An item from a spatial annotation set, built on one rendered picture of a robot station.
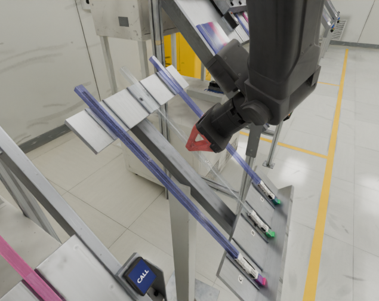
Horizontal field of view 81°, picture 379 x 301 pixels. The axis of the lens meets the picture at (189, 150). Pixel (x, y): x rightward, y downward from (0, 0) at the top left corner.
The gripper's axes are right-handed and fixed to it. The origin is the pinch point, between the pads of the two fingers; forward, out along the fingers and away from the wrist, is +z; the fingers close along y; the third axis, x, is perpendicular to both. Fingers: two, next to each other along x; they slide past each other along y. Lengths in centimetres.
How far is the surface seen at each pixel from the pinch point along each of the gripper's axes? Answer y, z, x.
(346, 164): -151, 15, 119
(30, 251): 25, 48, -6
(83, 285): 28.7, 13.5, 3.6
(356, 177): -136, 11, 123
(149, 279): 22.7, 8.8, 11.4
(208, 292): -10, 63, 67
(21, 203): 18, 50, -18
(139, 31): -58, 28, -47
